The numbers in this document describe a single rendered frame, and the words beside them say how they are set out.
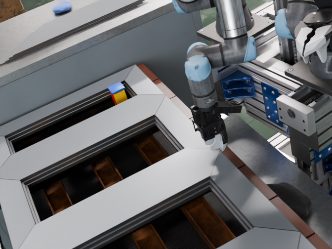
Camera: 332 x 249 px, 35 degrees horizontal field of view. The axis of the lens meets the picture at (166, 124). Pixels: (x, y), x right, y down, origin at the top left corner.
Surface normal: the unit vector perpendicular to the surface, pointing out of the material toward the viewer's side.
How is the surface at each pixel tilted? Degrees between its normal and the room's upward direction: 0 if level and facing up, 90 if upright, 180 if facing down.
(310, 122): 90
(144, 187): 0
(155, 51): 90
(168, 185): 0
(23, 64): 0
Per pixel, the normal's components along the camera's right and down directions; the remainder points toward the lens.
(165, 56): 0.41, 0.46
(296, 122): -0.81, 0.50
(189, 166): -0.25, -0.77
